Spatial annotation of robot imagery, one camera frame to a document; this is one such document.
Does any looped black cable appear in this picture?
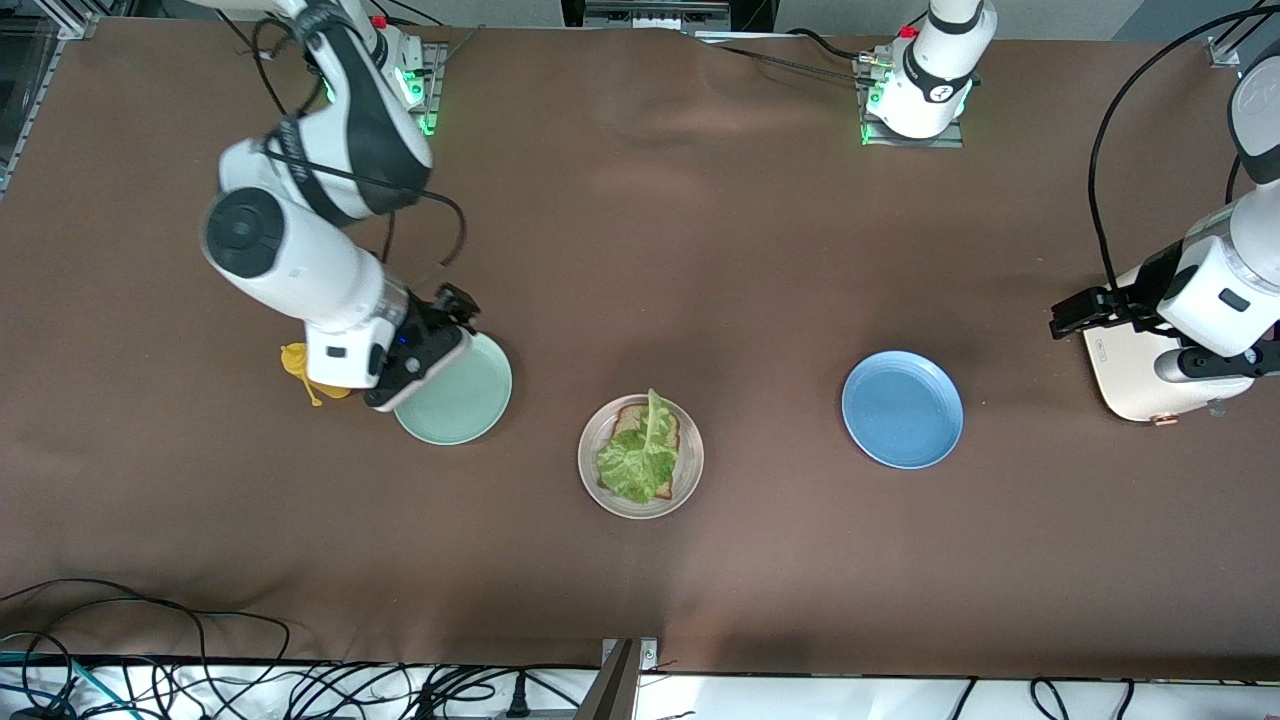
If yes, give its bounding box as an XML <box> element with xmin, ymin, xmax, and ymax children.
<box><xmin>1030</xmin><ymin>678</ymin><xmax>1077</xmax><ymax>720</ymax></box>

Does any cream white toaster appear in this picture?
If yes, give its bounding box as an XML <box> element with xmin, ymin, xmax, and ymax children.
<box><xmin>1083</xmin><ymin>265</ymin><xmax>1257</xmax><ymax>428</ymax></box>

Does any long black floor cable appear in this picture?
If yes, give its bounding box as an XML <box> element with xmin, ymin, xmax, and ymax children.
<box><xmin>0</xmin><ymin>578</ymin><xmax>293</xmax><ymax>701</ymax></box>

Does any blue plate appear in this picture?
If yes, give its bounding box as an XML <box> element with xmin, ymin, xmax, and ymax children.
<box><xmin>841</xmin><ymin>350</ymin><xmax>965</xmax><ymax>471</ymax></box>

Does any aluminium camera post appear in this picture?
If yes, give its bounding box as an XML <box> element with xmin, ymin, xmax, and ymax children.
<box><xmin>590</xmin><ymin>637</ymin><xmax>661</xmax><ymax>720</ymax></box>

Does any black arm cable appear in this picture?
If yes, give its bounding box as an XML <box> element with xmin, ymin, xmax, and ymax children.
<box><xmin>1088</xmin><ymin>5</ymin><xmax>1280</xmax><ymax>293</ymax></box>
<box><xmin>215</xmin><ymin>10</ymin><xmax>469</xmax><ymax>296</ymax></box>

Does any mint green plate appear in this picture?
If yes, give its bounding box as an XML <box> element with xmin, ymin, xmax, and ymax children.
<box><xmin>390</xmin><ymin>330</ymin><xmax>514</xmax><ymax>446</ymax></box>

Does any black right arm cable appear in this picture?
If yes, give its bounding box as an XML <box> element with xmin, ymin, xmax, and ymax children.
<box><xmin>215</xmin><ymin>10</ymin><xmax>469</xmax><ymax>296</ymax></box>

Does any teal cable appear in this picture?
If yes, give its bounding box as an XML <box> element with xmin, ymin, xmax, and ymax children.
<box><xmin>0</xmin><ymin>650</ymin><xmax>111</xmax><ymax>720</ymax></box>

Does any beige plate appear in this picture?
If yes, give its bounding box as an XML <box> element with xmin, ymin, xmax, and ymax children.
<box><xmin>577</xmin><ymin>394</ymin><xmax>705</xmax><ymax>521</ymax></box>

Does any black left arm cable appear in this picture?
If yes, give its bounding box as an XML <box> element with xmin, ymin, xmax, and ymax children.
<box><xmin>1088</xmin><ymin>5</ymin><xmax>1280</xmax><ymax>293</ymax></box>

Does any brown table cloth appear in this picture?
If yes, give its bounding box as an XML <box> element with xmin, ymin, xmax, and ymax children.
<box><xmin>0</xmin><ymin>18</ymin><xmax>1280</xmax><ymax>681</ymax></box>

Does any yellow squeeze bottle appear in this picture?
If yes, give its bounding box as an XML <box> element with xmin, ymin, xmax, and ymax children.
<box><xmin>280</xmin><ymin>342</ymin><xmax>354</xmax><ymax>408</ymax></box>

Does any toasted bread slice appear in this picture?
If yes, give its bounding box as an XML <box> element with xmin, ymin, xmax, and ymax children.
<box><xmin>598</xmin><ymin>403</ymin><xmax>683</xmax><ymax>501</ymax></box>

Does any green lettuce leaf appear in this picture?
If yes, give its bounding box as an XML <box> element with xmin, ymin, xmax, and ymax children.
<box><xmin>597</xmin><ymin>388</ymin><xmax>681</xmax><ymax>505</ymax></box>

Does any black base power cable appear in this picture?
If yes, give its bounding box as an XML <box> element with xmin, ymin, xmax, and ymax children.
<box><xmin>700</xmin><ymin>28</ymin><xmax>881</xmax><ymax>83</ymax></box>

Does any grey power strip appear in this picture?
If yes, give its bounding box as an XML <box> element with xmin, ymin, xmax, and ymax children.
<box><xmin>585</xmin><ymin>0</ymin><xmax>731</xmax><ymax>31</ymax></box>

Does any aluminium frame profile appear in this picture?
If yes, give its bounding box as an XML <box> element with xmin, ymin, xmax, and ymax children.
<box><xmin>0</xmin><ymin>0</ymin><xmax>101</xmax><ymax>191</ymax></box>
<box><xmin>1205</xmin><ymin>0</ymin><xmax>1280</xmax><ymax>69</ymax></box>

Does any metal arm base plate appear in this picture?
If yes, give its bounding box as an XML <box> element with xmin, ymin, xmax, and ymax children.
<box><xmin>400</xmin><ymin>42</ymin><xmax>448</xmax><ymax>137</ymax></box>
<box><xmin>855</xmin><ymin>50</ymin><xmax>966</xmax><ymax>149</ymax></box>

